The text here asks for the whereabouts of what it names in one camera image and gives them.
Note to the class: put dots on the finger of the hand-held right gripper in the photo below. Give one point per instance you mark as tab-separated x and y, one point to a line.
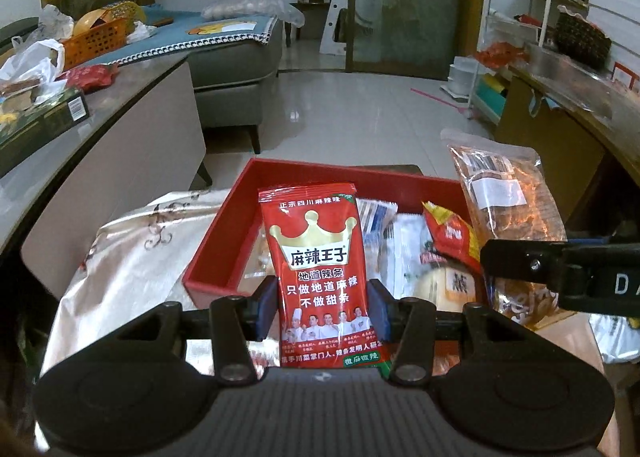
520	259

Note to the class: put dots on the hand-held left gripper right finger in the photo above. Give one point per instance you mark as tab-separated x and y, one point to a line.
380	309

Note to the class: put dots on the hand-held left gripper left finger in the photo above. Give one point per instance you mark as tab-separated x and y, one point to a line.
263	309

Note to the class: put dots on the white printed pouch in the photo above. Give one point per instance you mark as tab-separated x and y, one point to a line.
405	257

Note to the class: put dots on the round steamed cake packet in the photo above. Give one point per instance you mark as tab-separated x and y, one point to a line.
442	287

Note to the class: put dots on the clear bag of pastries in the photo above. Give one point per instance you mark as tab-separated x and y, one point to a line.
505	192

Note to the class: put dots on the red cardboard box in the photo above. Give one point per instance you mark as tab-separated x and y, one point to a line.
225	247

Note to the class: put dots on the red spicy strip packet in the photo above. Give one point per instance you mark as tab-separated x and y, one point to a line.
322	262

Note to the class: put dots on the red yellow snack packet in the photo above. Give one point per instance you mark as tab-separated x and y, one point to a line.
452	237

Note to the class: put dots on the blue white cracker packet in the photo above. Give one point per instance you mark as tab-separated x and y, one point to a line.
375	222

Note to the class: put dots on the wooden counter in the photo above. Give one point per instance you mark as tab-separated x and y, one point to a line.
555	137

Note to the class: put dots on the shiny floral tablecloth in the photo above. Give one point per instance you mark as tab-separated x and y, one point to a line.
130	262

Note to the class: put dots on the green yellow sponges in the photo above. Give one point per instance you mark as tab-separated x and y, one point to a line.
490	97

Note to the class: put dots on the stack of white bowls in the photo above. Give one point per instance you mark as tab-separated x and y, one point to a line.
462	77

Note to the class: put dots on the grey side cabinet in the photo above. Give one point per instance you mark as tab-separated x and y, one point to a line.
100	162

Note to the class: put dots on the dark woven basket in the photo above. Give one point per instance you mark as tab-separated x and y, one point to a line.
582	39

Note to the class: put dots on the grey sofa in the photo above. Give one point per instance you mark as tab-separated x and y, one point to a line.
235	72

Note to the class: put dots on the blue patterned blanket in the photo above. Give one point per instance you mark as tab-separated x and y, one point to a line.
200	34

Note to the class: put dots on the long dark green box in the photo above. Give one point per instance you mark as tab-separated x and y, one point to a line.
40	122

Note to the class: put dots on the clear bag of round items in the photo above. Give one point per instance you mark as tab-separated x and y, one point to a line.
250	9

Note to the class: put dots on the white board stand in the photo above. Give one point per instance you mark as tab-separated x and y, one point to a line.
345	2

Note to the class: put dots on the orange plastic basket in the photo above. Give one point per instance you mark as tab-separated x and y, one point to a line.
95	44

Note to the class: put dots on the white plastic shopping bag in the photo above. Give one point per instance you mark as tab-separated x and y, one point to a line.
30	62

